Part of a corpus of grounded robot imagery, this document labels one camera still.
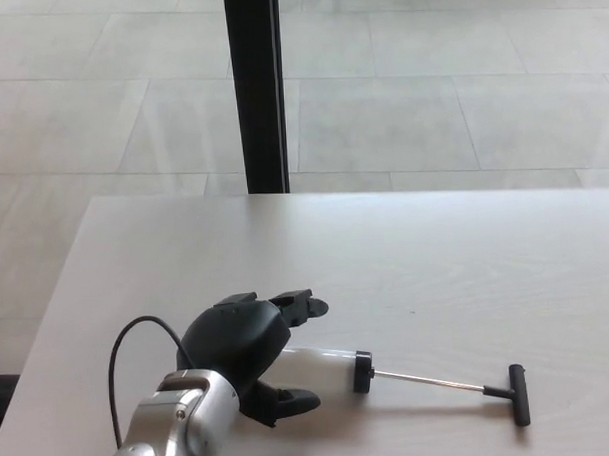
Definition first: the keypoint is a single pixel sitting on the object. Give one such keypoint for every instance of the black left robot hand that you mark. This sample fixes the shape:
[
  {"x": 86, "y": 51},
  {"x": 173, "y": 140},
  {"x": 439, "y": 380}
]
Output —
[{"x": 233, "y": 340}]

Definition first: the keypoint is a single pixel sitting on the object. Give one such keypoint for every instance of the black vertical metal post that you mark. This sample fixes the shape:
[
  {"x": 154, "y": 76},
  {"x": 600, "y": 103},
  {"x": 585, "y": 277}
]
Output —
[{"x": 253, "y": 89}]

